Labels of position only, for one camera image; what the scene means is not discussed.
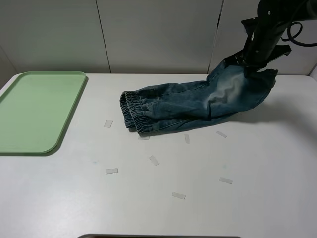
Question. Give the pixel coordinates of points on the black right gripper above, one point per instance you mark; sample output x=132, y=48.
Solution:
x=261, y=46

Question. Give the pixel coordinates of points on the children's blue denim shorts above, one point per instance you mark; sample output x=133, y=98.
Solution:
x=172, y=107

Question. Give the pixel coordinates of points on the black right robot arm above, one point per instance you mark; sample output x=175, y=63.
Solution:
x=276, y=20

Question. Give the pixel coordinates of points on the clear tape piece under shorts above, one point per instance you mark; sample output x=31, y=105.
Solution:
x=143, y=137

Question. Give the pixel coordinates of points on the green plastic tray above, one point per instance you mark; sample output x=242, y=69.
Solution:
x=35, y=111

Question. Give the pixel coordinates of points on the clear tape piece far right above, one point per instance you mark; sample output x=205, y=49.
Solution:
x=221, y=134

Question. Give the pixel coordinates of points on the clear tape piece lower right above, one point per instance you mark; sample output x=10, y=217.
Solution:
x=225, y=180

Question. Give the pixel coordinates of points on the clear tape piece middle tilted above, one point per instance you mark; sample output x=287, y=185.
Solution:
x=154, y=161

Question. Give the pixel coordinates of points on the clear tape piece bottom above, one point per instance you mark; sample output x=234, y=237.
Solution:
x=178, y=195

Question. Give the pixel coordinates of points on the clear tape piece upper left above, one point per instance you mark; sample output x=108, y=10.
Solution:
x=108, y=124

